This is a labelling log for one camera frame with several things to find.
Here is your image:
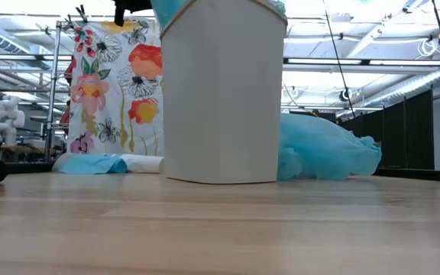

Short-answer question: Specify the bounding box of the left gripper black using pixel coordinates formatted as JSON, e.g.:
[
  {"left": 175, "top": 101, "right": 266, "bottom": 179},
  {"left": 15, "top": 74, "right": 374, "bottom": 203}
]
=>
[{"left": 112, "top": 0, "right": 154, "bottom": 28}]

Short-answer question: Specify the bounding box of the light blue trash bag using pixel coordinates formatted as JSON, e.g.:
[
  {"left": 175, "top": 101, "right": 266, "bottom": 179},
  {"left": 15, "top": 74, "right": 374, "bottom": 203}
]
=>
[
  {"left": 150, "top": 0, "right": 288, "bottom": 31},
  {"left": 276, "top": 112, "right": 383, "bottom": 182}
]

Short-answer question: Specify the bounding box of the white plastic trash bin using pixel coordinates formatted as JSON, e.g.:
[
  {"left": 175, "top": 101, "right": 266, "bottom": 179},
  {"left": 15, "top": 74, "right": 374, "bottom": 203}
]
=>
[{"left": 159, "top": 0, "right": 289, "bottom": 186}]

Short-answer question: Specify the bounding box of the blue trash bag roll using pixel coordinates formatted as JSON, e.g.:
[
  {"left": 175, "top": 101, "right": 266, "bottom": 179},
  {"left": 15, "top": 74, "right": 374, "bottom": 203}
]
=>
[{"left": 51, "top": 153, "right": 128, "bottom": 176}]

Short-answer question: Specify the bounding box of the black curtain clip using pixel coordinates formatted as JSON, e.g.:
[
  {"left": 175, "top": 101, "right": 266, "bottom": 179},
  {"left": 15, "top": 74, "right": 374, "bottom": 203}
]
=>
[{"left": 75, "top": 5, "right": 89, "bottom": 24}]

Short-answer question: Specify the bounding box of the floral print curtain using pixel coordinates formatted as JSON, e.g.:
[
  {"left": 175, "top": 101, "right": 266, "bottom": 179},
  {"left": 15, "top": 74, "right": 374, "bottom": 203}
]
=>
[{"left": 66, "top": 21, "right": 164, "bottom": 157}]

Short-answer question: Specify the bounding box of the black partition screen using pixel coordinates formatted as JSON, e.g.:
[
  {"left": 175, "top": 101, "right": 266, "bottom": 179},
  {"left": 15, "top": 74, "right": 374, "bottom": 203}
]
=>
[{"left": 338, "top": 89, "right": 435, "bottom": 171}]

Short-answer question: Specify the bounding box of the metal wire rack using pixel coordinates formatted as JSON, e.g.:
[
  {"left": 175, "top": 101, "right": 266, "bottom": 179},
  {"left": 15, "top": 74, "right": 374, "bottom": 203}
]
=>
[{"left": 44, "top": 21, "right": 74, "bottom": 163}]

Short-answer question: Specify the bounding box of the white cable coil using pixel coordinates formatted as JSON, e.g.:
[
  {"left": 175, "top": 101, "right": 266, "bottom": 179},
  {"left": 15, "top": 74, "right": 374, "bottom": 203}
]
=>
[{"left": 417, "top": 37, "right": 440, "bottom": 59}]

